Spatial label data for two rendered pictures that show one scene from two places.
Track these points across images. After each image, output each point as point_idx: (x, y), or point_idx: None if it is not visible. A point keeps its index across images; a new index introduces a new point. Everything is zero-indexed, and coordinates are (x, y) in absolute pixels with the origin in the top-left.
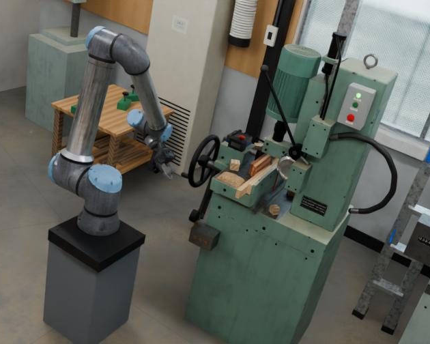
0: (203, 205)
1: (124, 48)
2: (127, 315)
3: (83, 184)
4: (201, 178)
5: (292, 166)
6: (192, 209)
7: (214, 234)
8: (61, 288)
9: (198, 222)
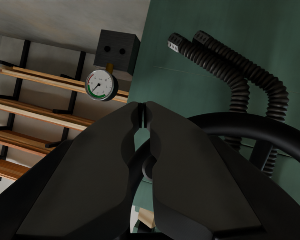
0: (207, 71)
1: None
2: None
3: None
4: (253, 150)
5: (135, 208)
6: (94, 99)
7: (124, 79)
8: None
9: (122, 71)
